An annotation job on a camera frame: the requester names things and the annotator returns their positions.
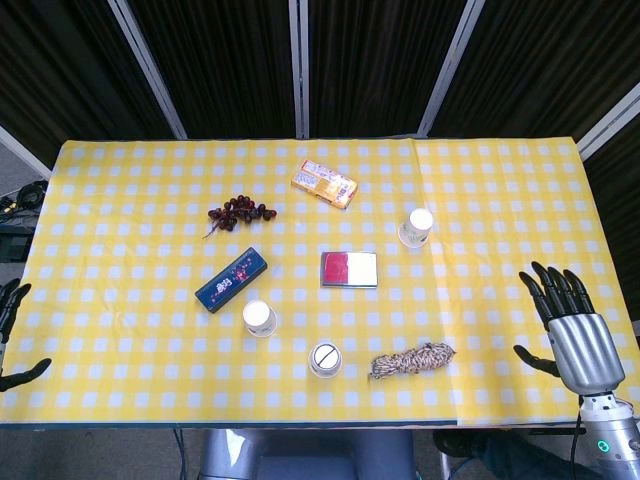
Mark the black shoe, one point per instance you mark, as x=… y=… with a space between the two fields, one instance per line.
x=455 y=445

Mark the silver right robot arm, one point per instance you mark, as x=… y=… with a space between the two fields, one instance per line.
x=612 y=435

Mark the red and white flat box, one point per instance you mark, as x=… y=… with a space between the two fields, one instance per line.
x=350 y=269

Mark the long dark blue box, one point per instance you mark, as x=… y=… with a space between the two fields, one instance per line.
x=230 y=286

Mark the paper cup blue flower print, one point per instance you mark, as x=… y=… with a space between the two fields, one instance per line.
x=259 y=317
x=325 y=360

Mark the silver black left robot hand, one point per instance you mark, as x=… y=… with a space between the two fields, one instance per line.
x=10 y=305

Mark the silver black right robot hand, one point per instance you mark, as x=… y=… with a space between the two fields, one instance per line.
x=585 y=350

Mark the white partition frame post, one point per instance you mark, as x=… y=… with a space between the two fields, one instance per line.
x=150 y=75
x=612 y=132
x=299 y=70
x=22 y=150
x=447 y=70

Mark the dark red grape bunch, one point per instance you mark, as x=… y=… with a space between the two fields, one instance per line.
x=240 y=210

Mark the paper cup green flower print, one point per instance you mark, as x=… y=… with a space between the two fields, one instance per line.
x=416 y=227

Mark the yellow snack box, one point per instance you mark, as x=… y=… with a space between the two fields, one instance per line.
x=325 y=184

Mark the yellow white checked tablecloth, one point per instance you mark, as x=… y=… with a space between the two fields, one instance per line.
x=150 y=300

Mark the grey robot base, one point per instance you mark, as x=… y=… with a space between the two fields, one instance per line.
x=300 y=455

